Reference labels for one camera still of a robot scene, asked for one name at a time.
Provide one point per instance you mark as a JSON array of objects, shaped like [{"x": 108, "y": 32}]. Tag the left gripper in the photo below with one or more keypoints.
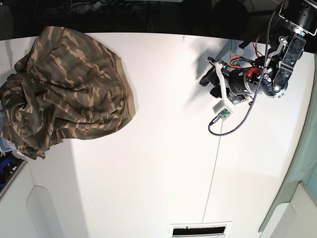
[{"x": 239, "y": 82}]

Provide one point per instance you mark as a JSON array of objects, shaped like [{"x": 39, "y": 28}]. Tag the camouflage t-shirt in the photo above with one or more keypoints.
[{"x": 68, "y": 86}]

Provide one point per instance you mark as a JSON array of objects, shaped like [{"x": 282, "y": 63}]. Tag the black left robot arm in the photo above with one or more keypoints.
[{"x": 269, "y": 73}]

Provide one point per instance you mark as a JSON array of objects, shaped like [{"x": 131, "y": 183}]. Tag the white slotted table vent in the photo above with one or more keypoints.
[{"x": 202, "y": 230}]

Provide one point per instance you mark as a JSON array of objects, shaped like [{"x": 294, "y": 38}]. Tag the clear plastic screw box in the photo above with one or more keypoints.
[{"x": 5, "y": 145}]

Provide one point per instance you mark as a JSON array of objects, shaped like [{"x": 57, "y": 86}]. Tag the grey tray with blue items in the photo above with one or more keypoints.
[{"x": 10, "y": 165}]

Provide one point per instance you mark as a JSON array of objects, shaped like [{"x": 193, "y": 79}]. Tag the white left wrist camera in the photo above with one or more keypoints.
[{"x": 224, "y": 109}]

